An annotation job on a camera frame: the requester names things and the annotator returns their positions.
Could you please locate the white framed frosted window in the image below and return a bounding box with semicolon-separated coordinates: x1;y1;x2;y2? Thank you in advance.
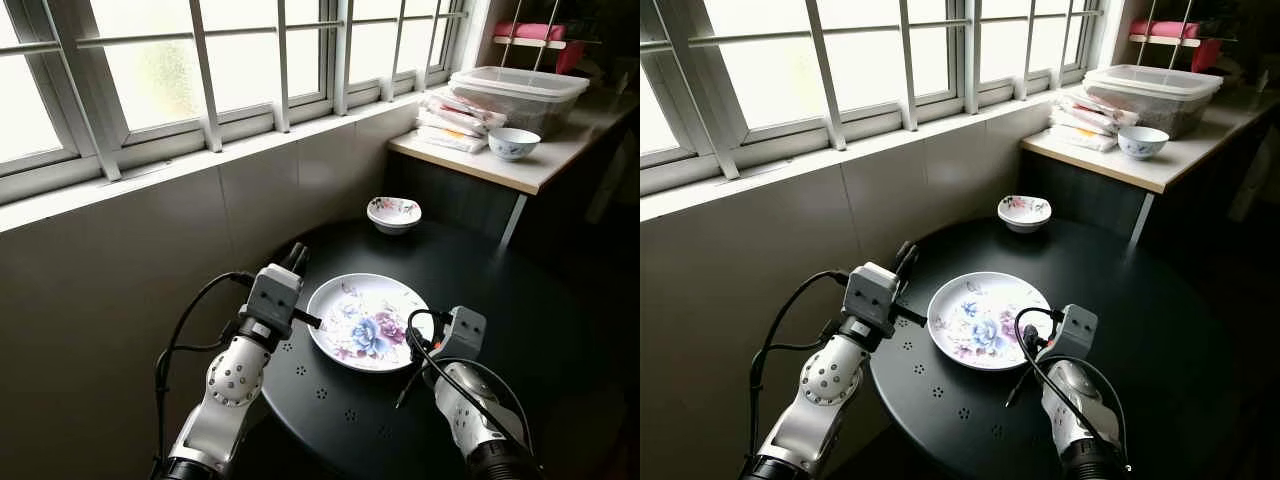
640;0;1113;196
0;0;473;201

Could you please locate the white window sill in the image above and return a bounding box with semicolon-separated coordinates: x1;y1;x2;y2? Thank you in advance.
640;88;1063;223
0;92;423;236

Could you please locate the white counter support leg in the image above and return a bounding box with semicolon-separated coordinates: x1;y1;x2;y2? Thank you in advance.
1128;190;1157;249
498;192;529;251

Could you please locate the long thin black rod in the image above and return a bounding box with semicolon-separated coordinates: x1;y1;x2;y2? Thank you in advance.
1004;356;1041;410
396;356;431;410

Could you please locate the metal wire dish rack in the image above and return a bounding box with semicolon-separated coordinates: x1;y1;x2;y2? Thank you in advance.
1128;0;1243;75
492;0;603;77

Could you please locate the clear lidded plastic container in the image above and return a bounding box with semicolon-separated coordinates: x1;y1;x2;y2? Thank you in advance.
1082;63;1224;139
448;65;591;139

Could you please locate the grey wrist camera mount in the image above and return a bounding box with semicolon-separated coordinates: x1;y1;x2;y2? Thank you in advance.
438;305;489;363
1050;303;1100;361
245;265;304;341
843;262;902;339

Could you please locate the white metal window grille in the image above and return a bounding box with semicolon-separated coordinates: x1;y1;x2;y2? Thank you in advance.
0;0;471;183
640;0;1106;181

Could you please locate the white floral dinner plate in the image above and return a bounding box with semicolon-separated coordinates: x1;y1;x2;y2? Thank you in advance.
926;271;1054;372
306;273;435;373

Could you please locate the beige countertop cabinet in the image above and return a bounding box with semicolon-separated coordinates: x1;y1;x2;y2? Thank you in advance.
1020;92;1280;251
388;92;641;251

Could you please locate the pink flat item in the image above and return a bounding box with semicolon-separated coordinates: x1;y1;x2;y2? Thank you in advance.
495;20;567;43
1130;19;1202;41

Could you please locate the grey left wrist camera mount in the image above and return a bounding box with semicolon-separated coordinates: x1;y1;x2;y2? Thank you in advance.
843;262;902;339
245;265;304;341

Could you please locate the white bowl with blue print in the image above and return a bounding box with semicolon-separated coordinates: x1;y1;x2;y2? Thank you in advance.
1117;125;1171;161
488;127;542;162

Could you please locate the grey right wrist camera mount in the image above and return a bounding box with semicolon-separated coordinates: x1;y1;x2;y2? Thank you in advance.
438;305;489;363
1050;303;1100;361

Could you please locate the small pink floral bowl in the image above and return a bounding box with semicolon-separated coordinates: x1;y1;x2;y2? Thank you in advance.
366;196;423;235
997;194;1053;234

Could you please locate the round black metal table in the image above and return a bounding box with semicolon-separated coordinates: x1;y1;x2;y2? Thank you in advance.
868;215;1237;480
255;218;603;480

